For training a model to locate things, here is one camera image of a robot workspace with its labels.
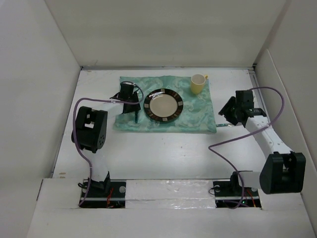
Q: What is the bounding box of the green handled knife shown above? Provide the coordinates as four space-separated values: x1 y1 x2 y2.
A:
216 123 234 127

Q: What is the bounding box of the dark rimmed beige plate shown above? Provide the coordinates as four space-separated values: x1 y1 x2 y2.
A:
143 88 184 123

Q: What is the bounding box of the green patterned cloth napkin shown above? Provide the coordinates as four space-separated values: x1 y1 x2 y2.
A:
113 75 216 133

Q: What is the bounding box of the yellow ceramic mug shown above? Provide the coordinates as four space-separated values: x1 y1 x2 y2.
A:
190 74 208 95

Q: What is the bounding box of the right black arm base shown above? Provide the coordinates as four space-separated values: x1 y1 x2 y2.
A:
209 172 262 209

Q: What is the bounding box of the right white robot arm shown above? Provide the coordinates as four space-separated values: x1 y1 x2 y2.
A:
219 90 306 195

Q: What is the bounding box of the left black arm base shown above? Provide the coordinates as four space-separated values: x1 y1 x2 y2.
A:
78 173 127 209

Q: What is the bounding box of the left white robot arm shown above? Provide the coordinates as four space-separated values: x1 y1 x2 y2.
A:
71 81 144 197

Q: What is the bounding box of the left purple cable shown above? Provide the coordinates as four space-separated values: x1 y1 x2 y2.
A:
73 81 145 206

